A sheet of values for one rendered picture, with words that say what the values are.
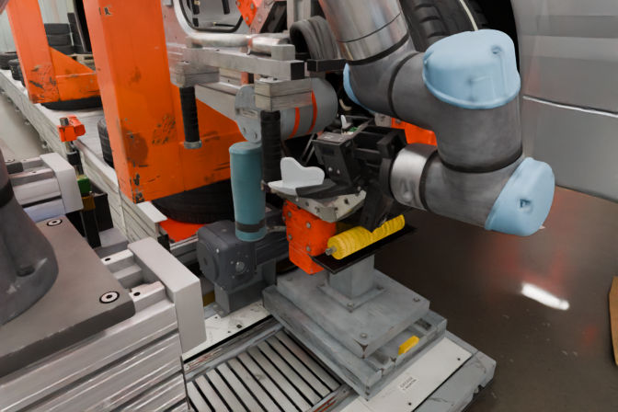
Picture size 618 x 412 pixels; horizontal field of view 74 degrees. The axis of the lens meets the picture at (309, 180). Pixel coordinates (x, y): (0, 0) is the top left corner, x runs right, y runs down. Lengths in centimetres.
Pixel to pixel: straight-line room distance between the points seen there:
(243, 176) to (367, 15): 68
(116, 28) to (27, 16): 193
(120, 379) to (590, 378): 143
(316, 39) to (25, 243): 53
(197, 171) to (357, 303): 66
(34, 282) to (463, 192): 40
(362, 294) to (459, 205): 93
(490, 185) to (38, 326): 40
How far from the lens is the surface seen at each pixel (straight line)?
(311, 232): 105
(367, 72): 46
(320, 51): 73
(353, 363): 126
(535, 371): 160
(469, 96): 37
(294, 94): 72
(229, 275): 132
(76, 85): 320
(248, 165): 103
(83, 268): 47
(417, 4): 86
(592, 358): 174
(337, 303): 131
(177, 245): 159
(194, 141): 103
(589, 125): 87
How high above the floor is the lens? 105
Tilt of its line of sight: 22 degrees down
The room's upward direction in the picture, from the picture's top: straight up
